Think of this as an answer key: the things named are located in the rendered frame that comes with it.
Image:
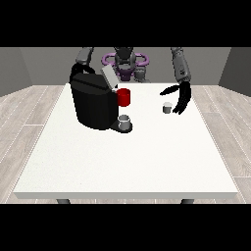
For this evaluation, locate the small grey coffee pod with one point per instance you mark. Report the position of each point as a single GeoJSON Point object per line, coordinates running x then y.
{"type": "Point", "coordinates": [167, 107]}

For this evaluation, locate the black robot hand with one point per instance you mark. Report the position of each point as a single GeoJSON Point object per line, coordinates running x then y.
{"type": "Point", "coordinates": [78, 69]}
{"type": "Point", "coordinates": [183, 94]}

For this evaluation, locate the pale grey machine lid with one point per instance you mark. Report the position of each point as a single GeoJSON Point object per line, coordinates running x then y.
{"type": "Point", "coordinates": [110, 75]}

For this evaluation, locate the dark table leg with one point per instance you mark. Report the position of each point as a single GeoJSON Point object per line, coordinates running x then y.
{"type": "Point", "coordinates": [187, 201]}
{"type": "Point", "coordinates": [63, 201]}

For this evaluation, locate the grey trunk with purple rings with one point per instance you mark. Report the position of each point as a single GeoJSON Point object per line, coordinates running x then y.
{"type": "Point", "coordinates": [126, 65]}

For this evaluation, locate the red pod holder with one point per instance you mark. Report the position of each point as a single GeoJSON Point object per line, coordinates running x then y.
{"type": "Point", "coordinates": [123, 96]}

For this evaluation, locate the small grey cup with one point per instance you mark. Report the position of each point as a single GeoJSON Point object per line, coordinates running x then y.
{"type": "Point", "coordinates": [124, 122]}

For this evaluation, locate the black coffee machine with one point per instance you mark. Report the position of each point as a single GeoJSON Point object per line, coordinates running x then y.
{"type": "Point", "coordinates": [93, 104]}

